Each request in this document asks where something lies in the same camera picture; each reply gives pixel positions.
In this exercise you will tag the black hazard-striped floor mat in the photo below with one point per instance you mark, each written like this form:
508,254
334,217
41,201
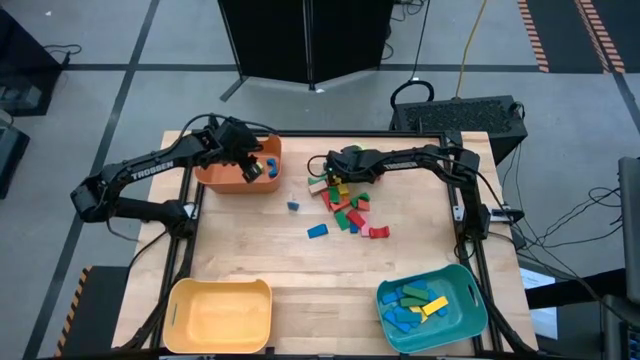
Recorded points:
555,30
100,310

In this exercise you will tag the blue arch block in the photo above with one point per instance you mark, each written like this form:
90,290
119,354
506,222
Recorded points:
272,168

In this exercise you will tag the black folding partition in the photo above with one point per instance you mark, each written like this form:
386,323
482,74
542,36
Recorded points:
280,40

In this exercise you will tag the teal plastic bin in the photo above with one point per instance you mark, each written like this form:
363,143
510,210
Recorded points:
460,330

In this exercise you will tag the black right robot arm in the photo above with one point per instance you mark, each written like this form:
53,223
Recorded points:
450,162

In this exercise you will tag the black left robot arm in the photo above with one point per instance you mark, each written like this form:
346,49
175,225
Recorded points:
150,170

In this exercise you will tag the small blue block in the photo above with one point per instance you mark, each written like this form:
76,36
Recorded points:
353,229

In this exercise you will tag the long teal block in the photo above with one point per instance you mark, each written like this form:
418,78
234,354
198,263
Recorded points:
407,317

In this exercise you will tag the black metal beam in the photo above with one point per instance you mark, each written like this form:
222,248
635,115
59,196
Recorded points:
575,290

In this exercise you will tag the pink block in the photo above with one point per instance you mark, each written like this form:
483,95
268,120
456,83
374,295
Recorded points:
365,231

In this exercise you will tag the long blue block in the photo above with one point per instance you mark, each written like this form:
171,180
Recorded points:
442,312
397,325
390,298
419,284

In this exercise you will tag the black aluminium table frame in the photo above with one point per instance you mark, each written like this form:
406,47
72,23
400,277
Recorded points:
320,134

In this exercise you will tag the white paper sheet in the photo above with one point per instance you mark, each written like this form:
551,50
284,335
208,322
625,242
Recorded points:
542,320

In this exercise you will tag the black perforated computer case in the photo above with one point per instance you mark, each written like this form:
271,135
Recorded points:
460,117

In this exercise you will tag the long green block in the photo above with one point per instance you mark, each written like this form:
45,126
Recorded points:
415,292
412,302

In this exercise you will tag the natural wood block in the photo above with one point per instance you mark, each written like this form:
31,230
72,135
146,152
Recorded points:
317,188

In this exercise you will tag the black equipment box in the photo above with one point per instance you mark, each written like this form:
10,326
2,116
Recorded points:
12,160

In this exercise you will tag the long yellow block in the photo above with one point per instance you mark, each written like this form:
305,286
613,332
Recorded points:
421,314
435,306

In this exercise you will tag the black equipment case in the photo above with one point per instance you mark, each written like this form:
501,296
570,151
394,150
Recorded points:
622,330

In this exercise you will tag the small orange block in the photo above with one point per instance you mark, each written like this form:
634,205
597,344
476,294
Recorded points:
363,205

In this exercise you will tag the light green arch block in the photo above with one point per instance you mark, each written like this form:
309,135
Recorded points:
354,148

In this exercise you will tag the orange plastic bin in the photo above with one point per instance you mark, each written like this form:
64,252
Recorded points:
225,181

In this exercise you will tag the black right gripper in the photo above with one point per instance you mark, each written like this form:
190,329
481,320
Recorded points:
352,164

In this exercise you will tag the dark monitor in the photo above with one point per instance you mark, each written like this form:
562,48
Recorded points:
631,225

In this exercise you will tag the black equipment table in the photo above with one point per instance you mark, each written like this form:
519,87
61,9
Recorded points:
25,60

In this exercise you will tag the yellow plastic bin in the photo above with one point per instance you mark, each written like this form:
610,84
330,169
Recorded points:
217,317

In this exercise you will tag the blue ramp block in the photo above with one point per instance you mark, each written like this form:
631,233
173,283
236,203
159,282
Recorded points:
317,231

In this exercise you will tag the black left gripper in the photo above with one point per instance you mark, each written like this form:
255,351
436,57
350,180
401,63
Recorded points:
235,142

